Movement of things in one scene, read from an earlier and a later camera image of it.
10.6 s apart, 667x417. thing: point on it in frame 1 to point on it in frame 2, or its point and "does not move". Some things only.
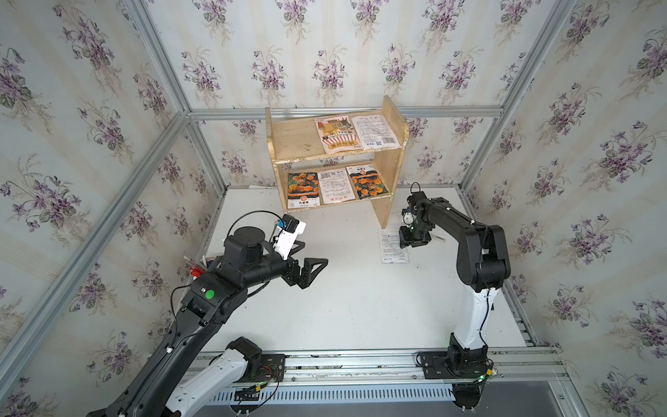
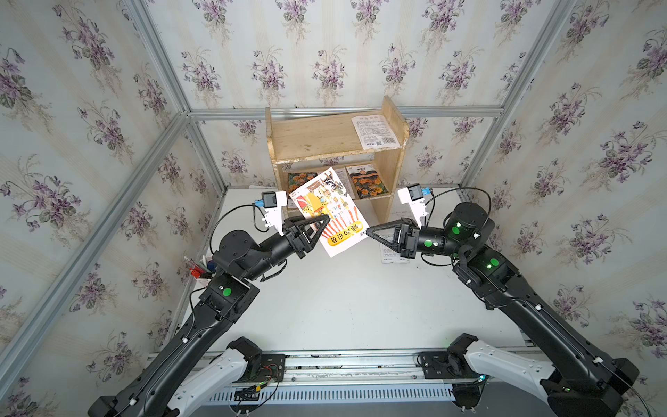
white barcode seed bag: x=373 y=133 does not move
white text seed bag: x=391 y=250 does not move
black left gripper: x=292 y=278 to x=297 y=241
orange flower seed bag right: x=366 y=181 does not move
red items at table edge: x=196 y=272 does not move
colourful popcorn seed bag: x=338 y=134 to x=327 y=195
